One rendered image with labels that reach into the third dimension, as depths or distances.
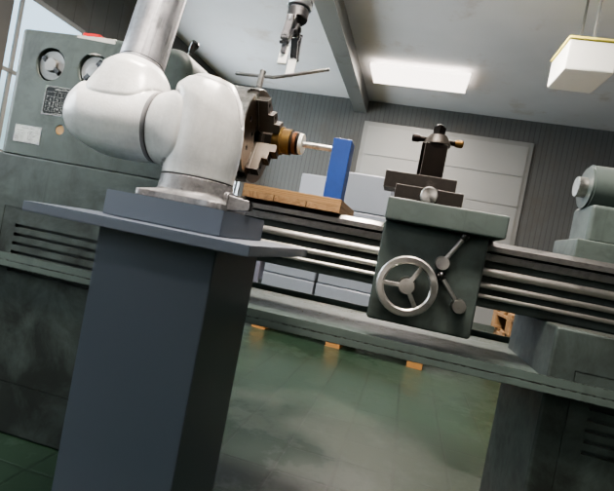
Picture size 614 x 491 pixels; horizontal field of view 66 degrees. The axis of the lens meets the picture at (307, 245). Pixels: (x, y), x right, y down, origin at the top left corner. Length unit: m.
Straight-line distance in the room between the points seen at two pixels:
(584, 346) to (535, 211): 6.44
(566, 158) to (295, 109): 4.19
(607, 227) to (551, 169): 6.35
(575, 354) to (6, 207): 1.69
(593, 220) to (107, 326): 1.28
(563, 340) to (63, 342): 1.41
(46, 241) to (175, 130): 0.79
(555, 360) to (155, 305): 0.97
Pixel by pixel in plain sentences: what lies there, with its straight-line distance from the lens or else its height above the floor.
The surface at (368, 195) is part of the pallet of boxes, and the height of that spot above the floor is 1.17.
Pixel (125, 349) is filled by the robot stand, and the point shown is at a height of 0.50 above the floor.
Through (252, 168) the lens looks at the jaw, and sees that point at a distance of 1.56.
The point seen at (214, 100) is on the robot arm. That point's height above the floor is 1.01.
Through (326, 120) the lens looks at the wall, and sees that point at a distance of 7.94.
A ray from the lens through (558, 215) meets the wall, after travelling 7.84.
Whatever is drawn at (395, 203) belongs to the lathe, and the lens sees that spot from 1.24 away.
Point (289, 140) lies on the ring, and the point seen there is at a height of 1.08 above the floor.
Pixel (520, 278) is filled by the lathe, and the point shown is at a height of 0.78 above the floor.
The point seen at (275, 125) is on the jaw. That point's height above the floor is 1.12.
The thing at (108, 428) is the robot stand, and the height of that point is 0.35.
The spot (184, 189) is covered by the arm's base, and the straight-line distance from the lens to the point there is 0.98.
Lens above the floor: 0.78
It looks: 1 degrees down
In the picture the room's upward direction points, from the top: 11 degrees clockwise
